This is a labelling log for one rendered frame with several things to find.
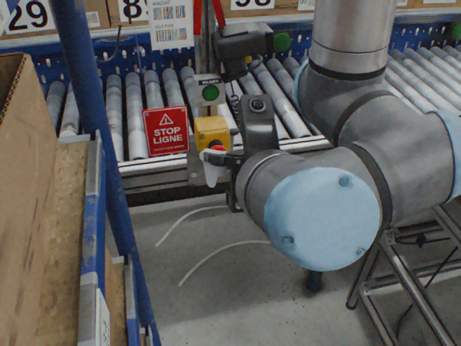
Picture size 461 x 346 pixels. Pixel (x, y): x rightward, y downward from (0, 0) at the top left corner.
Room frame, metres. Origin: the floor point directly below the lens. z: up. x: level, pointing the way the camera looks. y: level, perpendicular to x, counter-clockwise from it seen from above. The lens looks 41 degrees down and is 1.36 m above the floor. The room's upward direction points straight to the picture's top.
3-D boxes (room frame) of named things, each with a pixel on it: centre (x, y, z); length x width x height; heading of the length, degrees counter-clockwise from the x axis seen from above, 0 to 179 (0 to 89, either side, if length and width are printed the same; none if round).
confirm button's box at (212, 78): (0.75, 0.03, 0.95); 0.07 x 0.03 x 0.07; 102
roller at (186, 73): (1.05, 0.08, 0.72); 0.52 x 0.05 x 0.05; 12
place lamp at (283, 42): (1.36, -0.21, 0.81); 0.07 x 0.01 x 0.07; 102
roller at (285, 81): (1.12, -0.24, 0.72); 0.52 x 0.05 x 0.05; 12
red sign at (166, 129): (0.74, 0.10, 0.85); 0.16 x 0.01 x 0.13; 102
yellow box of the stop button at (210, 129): (0.73, -0.01, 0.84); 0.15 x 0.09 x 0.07; 102
